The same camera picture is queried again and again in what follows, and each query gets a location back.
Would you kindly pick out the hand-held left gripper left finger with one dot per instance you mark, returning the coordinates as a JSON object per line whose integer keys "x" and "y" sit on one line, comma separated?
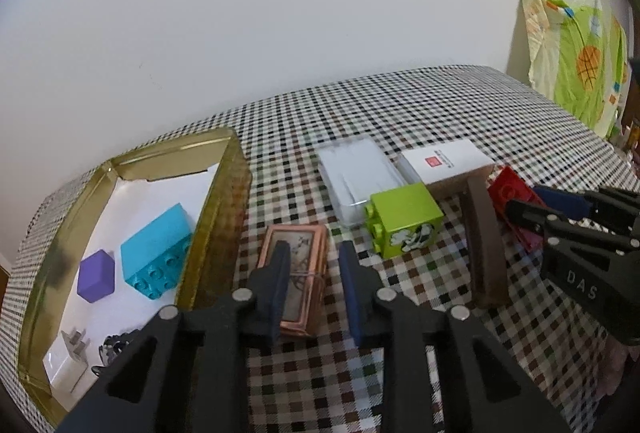
{"x": 277, "y": 293}

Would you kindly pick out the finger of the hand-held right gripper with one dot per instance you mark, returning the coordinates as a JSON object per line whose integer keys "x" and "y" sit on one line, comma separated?
{"x": 560, "y": 203}
{"x": 530, "y": 214}

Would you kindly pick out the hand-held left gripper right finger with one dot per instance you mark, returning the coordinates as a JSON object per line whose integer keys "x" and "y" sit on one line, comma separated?
{"x": 351, "y": 298}

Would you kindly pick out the red building block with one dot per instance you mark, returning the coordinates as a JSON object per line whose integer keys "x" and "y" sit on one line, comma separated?
{"x": 510, "y": 185}

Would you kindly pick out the copper framed box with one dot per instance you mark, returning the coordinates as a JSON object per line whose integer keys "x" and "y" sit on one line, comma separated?
{"x": 305, "y": 248}

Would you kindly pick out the dark brown bar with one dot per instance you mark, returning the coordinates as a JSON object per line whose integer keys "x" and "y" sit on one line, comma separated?
{"x": 487, "y": 253}

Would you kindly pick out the green building block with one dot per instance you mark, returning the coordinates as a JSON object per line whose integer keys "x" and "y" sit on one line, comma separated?
{"x": 400, "y": 213}

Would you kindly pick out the gold tin box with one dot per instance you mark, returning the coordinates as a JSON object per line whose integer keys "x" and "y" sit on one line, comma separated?
{"x": 220, "y": 213}

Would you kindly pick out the white box with red label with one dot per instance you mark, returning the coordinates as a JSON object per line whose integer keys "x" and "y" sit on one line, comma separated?
{"x": 445, "y": 160}

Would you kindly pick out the translucent white plastic box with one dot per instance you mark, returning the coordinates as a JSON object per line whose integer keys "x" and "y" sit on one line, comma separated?
{"x": 360, "y": 173}

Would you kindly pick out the blue building block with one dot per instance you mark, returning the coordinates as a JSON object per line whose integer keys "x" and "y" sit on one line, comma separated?
{"x": 155, "y": 243}

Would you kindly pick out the black patterned hair clip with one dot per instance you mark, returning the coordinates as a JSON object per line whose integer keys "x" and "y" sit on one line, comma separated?
{"x": 115, "y": 348}

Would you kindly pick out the purple block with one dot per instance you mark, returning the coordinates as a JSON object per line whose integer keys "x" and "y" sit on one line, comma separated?
{"x": 96, "y": 275}

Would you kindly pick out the white plug charger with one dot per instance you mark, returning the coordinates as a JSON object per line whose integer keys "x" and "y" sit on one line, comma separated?
{"x": 65, "y": 370}

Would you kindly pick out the pink cloth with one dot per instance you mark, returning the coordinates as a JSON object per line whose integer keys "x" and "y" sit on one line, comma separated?
{"x": 615, "y": 368}

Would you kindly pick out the green printed blanket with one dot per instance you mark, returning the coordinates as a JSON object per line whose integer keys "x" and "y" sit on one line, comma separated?
{"x": 575, "y": 53}

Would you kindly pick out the white paper liner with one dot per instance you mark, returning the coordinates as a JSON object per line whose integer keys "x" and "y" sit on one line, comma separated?
{"x": 150, "y": 198}

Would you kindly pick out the checkered tablecloth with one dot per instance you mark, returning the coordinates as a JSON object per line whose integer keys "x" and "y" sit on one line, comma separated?
{"x": 310, "y": 113}

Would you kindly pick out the wooden door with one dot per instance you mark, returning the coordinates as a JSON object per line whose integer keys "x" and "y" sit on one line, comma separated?
{"x": 4, "y": 275}

